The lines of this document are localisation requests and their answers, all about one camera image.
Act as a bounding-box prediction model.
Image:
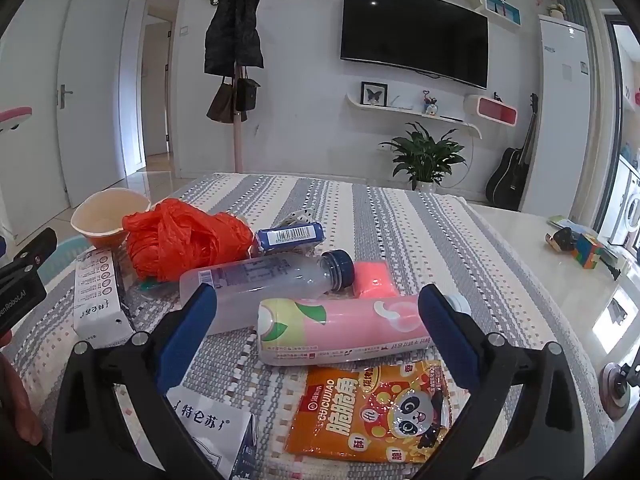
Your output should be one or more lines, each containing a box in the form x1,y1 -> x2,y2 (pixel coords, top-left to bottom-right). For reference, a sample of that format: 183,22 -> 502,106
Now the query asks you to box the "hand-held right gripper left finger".
50,282 -> 236,480

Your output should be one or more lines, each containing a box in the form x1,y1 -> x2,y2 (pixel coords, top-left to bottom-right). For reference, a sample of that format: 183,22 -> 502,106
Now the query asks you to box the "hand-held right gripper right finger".
415,284 -> 601,480

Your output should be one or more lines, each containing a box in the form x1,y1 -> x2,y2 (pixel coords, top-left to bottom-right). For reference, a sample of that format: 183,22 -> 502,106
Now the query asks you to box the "pink drink bottle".
256,292 -> 468,366

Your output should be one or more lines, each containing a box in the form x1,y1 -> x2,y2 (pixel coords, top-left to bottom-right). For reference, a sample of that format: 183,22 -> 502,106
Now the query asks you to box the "orange snack packet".
285,360 -> 453,465

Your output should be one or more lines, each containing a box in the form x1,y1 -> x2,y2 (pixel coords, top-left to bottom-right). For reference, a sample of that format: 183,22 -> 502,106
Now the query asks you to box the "person's left hand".
0,332 -> 43,446

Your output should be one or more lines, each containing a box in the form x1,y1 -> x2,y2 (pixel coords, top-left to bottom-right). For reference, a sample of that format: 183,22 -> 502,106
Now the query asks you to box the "white milk carton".
73,247 -> 136,350
165,385 -> 261,480

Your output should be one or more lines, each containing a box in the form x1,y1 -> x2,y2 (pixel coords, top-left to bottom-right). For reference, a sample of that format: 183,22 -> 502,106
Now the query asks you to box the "orange plastic bag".
122,198 -> 255,282

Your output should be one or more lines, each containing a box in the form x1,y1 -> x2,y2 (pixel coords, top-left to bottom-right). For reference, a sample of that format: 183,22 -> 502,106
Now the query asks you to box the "pink foam block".
352,260 -> 396,298

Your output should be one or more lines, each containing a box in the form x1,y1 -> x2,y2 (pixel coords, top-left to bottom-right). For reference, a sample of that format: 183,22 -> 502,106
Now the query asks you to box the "clear plastic bottle blue cap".
180,250 -> 356,336

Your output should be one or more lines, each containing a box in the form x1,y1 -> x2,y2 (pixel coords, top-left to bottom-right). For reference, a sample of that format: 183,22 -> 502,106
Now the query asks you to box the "striped woven tablecloth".
0,172 -> 608,480

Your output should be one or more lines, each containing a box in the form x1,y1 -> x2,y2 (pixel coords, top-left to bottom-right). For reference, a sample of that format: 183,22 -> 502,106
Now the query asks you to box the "blue white barcode packet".
255,222 -> 325,256

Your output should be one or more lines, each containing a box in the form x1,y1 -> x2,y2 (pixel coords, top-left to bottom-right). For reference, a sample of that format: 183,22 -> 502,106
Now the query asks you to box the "small black object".
546,227 -> 576,252

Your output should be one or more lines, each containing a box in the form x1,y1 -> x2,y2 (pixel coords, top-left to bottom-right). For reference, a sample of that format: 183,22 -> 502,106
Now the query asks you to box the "colourful puzzle cube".
574,234 -> 603,268

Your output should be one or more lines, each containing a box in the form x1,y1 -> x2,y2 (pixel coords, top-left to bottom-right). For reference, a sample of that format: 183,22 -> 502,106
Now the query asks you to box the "black acoustic guitar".
485,92 -> 540,211

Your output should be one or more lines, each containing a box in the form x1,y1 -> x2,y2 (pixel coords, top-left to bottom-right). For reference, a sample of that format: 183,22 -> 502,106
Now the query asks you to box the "pink white board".
0,106 -> 33,133

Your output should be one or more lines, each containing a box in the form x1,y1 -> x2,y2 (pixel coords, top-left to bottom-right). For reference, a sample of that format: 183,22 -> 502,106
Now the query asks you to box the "green potted plant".
380,122 -> 468,191

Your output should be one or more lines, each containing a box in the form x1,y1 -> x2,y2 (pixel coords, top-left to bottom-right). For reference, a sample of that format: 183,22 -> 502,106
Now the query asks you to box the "pink coat rack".
215,0 -> 268,173

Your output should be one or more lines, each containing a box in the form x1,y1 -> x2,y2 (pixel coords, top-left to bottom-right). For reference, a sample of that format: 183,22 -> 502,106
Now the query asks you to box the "white door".
56,0 -> 126,206

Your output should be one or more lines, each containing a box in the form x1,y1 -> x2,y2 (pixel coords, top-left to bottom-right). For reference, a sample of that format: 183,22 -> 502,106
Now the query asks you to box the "low curved white shelf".
346,92 -> 483,139

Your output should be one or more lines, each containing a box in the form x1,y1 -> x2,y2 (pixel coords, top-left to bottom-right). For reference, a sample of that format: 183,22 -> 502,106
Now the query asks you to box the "white washing machine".
597,155 -> 640,251

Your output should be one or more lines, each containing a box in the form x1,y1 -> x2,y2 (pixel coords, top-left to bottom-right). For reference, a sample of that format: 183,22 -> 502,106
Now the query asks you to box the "red white box shelf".
465,94 -> 517,128

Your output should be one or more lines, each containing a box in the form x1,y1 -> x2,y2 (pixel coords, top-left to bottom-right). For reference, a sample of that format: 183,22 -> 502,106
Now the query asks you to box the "brown handbag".
206,76 -> 236,123

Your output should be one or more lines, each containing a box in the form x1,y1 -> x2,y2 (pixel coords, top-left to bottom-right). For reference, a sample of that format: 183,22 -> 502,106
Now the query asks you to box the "white refrigerator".
520,14 -> 596,218

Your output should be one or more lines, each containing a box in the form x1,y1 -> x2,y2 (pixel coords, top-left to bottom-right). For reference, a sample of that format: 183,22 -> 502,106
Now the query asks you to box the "black handbag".
235,77 -> 261,112

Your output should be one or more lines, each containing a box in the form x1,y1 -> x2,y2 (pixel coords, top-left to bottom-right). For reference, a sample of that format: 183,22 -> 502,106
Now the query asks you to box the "black jacket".
204,0 -> 266,77

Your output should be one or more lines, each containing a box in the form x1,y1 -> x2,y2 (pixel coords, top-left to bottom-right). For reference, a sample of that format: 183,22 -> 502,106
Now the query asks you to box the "blue white double box shelf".
485,0 -> 522,28

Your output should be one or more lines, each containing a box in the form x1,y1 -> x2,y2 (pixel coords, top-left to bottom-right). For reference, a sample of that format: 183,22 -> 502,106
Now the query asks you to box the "round suction cup mount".
600,360 -> 633,421

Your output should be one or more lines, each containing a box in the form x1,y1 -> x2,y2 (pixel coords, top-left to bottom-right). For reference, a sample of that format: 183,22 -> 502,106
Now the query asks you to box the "butterfly picture frame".
361,81 -> 388,107

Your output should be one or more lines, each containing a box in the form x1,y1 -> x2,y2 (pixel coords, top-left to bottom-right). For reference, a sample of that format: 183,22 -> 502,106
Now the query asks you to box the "black wall television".
341,0 -> 490,90

